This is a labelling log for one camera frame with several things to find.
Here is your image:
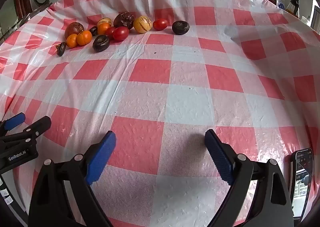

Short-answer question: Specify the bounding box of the smartphone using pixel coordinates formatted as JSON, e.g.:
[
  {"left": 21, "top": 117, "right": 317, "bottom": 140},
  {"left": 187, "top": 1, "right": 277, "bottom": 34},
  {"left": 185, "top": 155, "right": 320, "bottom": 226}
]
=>
[{"left": 289, "top": 148, "right": 314, "bottom": 219}]

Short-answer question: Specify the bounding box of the red brown apple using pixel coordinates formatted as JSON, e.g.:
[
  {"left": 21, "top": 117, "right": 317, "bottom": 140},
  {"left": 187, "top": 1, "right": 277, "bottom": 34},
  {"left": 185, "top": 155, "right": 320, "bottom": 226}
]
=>
[{"left": 64, "top": 22, "right": 85, "bottom": 40}]

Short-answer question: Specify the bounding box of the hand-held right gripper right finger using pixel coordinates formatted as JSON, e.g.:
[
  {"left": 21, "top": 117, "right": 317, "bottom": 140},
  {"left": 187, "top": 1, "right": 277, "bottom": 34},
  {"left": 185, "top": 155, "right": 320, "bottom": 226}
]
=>
[{"left": 204, "top": 129, "right": 294, "bottom": 227}]

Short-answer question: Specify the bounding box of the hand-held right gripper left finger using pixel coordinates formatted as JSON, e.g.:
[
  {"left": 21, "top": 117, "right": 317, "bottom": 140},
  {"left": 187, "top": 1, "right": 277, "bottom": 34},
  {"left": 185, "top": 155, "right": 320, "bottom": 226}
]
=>
[{"left": 28, "top": 130, "right": 117, "bottom": 227}]

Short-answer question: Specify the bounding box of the small orange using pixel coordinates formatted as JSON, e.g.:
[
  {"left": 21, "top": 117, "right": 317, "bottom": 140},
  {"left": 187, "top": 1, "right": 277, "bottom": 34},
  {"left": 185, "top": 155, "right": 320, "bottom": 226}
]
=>
[{"left": 66, "top": 34, "right": 78, "bottom": 48}]

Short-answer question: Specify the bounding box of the red tomato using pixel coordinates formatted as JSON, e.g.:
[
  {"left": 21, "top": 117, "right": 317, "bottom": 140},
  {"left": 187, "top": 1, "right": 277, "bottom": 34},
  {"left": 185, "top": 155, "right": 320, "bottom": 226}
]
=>
[
  {"left": 153, "top": 18, "right": 168, "bottom": 31},
  {"left": 104, "top": 26, "right": 117, "bottom": 39},
  {"left": 112, "top": 26, "right": 130, "bottom": 41}
]

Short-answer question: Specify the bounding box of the large yellow striped pepino melon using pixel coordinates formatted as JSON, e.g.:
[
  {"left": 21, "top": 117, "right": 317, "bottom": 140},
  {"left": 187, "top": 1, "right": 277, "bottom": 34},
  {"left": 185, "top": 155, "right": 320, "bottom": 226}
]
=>
[{"left": 133, "top": 15, "right": 152, "bottom": 34}]

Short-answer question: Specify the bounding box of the large dark red mangosteen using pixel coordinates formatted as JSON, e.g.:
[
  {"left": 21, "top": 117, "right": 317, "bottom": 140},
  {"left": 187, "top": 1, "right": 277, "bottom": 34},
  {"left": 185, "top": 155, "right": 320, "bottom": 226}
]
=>
[{"left": 113, "top": 12, "right": 135, "bottom": 30}]

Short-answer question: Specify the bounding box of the red white checked plastic tablecloth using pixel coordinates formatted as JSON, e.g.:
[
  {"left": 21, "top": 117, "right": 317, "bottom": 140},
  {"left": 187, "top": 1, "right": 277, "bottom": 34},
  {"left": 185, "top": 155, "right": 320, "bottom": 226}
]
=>
[{"left": 0, "top": 0, "right": 320, "bottom": 227}]

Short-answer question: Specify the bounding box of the amber bottle with black cap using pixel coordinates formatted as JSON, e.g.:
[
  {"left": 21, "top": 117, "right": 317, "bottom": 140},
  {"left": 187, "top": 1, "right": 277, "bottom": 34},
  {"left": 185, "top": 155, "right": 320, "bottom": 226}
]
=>
[{"left": 286, "top": 0, "right": 300, "bottom": 19}]

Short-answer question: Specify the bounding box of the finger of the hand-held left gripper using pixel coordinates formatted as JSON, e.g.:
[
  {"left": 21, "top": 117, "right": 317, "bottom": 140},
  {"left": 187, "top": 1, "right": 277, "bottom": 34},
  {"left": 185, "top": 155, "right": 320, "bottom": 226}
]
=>
[
  {"left": 0, "top": 113, "right": 26, "bottom": 137},
  {"left": 0, "top": 116, "right": 52, "bottom": 144}
]

